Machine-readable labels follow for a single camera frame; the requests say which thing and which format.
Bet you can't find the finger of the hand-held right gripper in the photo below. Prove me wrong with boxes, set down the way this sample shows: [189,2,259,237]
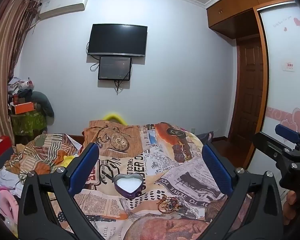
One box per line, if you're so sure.
[275,124,300,153]
[252,131,294,171]

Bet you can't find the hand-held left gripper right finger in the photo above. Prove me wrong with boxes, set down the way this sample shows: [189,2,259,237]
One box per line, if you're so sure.
[201,142,283,240]

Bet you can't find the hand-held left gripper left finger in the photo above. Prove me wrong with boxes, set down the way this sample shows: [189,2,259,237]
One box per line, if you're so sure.
[17,142,108,240]

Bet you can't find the purple heart-shaped tin box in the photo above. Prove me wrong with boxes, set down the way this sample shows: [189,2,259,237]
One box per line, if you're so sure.
[114,174,143,200]

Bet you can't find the beaded bracelets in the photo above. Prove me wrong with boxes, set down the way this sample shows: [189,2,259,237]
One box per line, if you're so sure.
[157,195,184,214]

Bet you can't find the person's right hand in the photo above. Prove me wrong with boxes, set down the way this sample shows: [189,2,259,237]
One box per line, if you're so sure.
[283,189,299,227]

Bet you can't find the yellow cloth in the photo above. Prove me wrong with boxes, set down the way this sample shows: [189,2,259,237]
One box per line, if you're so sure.
[62,155,76,167]

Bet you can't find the dark clothing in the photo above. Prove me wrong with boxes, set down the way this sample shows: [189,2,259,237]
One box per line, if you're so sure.
[197,131,215,143]

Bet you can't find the white heart-print wardrobe door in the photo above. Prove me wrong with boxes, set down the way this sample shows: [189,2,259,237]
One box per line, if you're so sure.
[247,0,300,172]

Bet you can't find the printed blanket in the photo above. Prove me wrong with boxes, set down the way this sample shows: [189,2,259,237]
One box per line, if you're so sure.
[5,121,240,240]

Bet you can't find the brown wooden door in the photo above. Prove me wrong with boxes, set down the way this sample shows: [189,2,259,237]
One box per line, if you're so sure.
[236,36,265,143]

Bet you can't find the yellow plastic object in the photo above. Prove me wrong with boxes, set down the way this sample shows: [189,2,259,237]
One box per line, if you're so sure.
[104,112,127,125]

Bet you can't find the red white label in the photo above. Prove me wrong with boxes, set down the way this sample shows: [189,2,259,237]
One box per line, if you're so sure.
[282,60,296,72]

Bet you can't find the green patterned cloth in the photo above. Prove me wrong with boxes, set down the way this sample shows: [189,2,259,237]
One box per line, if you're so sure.
[10,110,48,137]

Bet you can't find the brown woven blanket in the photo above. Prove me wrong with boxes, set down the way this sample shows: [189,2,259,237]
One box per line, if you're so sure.
[125,194,252,240]

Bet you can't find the pink cloth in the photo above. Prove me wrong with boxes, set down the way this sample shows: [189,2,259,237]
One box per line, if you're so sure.
[0,187,20,221]

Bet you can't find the red box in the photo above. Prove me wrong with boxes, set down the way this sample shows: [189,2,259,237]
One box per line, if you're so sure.
[0,135,13,161]

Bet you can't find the orange box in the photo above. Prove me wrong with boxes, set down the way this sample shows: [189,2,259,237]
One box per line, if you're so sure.
[14,102,35,115]

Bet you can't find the pile of clothes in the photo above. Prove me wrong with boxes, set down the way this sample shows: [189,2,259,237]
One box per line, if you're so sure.
[7,76,35,103]

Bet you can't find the wooden overhead cabinet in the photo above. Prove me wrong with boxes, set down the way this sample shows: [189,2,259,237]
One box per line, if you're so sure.
[206,0,294,39]

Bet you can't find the striped brown curtain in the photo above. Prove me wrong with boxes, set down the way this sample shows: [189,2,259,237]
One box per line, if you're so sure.
[0,0,40,147]

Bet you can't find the white air conditioner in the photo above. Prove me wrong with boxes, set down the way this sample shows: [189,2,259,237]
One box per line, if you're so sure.
[38,0,89,20]

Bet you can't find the black monitor cable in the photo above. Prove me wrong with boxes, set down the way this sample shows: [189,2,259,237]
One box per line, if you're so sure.
[114,80,123,96]

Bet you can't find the black television cable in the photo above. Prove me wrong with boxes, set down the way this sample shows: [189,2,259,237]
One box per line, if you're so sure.
[86,42,100,72]

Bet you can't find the small black wall monitor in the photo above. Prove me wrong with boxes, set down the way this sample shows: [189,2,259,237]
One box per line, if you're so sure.
[98,56,132,81]

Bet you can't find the black wall television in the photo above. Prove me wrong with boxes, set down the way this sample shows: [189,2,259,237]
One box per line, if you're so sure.
[87,24,148,58]

